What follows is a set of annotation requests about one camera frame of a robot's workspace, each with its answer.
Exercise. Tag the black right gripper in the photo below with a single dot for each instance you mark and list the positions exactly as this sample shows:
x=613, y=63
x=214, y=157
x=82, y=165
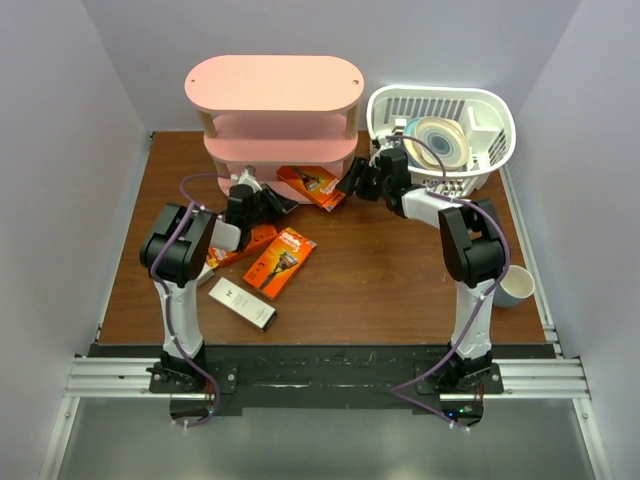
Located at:
x=350, y=180

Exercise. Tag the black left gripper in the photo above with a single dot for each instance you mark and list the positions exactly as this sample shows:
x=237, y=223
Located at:
x=279, y=206

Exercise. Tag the orange Gillette razor box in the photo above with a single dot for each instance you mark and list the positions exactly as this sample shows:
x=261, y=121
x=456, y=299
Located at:
x=275, y=267
x=315, y=183
x=261, y=237

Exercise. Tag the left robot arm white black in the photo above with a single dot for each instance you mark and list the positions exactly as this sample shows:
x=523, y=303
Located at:
x=174, y=254

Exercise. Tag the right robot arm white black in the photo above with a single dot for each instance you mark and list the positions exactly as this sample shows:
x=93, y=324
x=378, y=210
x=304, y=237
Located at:
x=475, y=251

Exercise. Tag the pink three-tier wooden shelf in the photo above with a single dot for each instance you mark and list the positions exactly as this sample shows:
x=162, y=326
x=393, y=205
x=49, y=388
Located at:
x=269, y=111

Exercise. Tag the stack of ceramic plates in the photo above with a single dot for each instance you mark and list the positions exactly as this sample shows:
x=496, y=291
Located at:
x=426, y=136

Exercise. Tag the white Harry's razor box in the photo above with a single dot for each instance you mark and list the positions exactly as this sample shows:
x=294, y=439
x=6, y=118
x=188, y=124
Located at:
x=206, y=273

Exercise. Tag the white plastic basket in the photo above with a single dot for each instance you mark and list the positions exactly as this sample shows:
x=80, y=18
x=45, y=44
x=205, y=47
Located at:
x=485, y=118

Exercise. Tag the grey white razor box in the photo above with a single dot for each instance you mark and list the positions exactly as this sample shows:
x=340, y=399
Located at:
x=255, y=311

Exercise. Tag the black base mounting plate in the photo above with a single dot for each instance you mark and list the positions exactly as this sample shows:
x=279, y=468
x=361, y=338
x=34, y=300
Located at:
x=371, y=377

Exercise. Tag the beige blue cup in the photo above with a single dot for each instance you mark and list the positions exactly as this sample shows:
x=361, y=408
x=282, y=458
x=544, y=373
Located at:
x=517, y=285

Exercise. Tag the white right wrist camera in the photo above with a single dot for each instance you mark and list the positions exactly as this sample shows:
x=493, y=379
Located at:
x=380, y=145

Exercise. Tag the aluminium frame rail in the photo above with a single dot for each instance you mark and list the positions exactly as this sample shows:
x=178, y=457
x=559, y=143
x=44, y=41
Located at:
x=540, y=428

